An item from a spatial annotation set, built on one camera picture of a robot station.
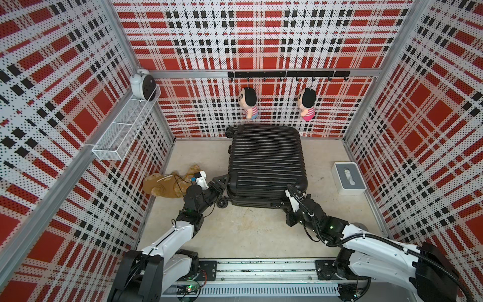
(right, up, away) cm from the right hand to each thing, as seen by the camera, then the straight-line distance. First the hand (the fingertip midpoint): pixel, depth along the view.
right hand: (284, 207), depth 81 cm
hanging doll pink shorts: (+14, +51, +14) cm, 54 cm away
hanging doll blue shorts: (-17, +51, +10) cm, 55 cm away
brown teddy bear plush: (-54, +8, +9) cm, 55 cm away
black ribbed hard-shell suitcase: (-9, +20, +2) cm, 22 cm away
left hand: (-23, +12, +1) cm, 26 cm away
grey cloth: (+35, -9, +3) cm, 36 cm away
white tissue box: (+36, +11, +15) cm, 40 cm away
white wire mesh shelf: (-82, +30, +11) cm, 88 cm away
